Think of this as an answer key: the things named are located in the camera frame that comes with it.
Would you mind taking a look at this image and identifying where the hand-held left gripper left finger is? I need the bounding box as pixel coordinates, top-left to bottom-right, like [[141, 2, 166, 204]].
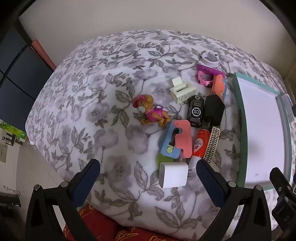
[[25, 159, 101, 241]]

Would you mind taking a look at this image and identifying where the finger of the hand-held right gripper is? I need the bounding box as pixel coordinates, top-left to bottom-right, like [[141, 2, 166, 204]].
[[269, 167, 296, 232]]

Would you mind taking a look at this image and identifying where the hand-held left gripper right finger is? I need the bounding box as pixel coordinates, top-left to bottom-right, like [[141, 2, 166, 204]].
[[196, 159, 272, 241]]

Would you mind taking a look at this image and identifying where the black gold patterned lighter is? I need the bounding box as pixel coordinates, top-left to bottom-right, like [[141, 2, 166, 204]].
[[203, 126, 221, 165]]

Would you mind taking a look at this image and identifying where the red and white tube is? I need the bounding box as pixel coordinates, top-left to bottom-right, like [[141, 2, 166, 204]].
[[189, 128, 212, 172]]

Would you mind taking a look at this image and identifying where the white charger cube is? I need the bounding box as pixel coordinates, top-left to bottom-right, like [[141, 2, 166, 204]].
[[159, 161, 191, 189]]

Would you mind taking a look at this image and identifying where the pink and blue plastic toy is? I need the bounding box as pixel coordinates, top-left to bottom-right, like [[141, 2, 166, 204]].
[[155, 119, 193, 166]]

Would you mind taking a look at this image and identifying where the teal rimmed white tray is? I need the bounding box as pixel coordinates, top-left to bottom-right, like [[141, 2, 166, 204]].
[[232, 72, 294, 191]]

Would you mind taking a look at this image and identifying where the black toy car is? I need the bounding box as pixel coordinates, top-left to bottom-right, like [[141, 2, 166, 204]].
[[187, 95, 205, 128]]

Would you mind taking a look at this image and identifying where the black charger block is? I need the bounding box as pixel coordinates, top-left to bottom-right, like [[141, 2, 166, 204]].
[[204, 95, 225, 127]]

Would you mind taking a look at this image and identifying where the toy dog with pink cap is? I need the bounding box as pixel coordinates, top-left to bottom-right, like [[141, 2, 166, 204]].
[[132, 94, 172, 127]]

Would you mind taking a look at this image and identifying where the orange and blue plastic toy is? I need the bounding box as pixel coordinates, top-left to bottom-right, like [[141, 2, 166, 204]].
[[211, 75, 229, 103]]

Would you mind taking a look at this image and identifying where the cream hair claw clip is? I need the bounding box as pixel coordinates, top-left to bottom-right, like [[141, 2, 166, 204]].
[[169, 77, 193, 105]]

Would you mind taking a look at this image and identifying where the pink wristband watch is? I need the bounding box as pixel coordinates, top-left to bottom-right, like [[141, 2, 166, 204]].
[[198, 70, 216, 88]]

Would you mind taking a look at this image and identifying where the purple highlighter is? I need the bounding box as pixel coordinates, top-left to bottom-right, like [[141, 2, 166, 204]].
[[196, 64, 226, 77]]

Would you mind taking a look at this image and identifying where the red patterned cloth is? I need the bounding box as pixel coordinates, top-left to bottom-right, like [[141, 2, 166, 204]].
[[61, 203, 210, 241]]

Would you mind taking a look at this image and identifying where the white power strip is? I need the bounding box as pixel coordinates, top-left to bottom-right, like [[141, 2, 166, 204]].
[[282, 94, 296, 122]]

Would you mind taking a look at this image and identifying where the green box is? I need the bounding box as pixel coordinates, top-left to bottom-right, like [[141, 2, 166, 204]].
[[0, 120, 28, 146]]

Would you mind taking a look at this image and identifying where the floral blanket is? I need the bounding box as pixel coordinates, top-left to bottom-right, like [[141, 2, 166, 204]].
[[25, 29, 296, 240]]

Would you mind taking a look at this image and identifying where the dark cabinet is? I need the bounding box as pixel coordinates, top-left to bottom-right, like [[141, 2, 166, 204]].
[[0, 20, 58, 130]]

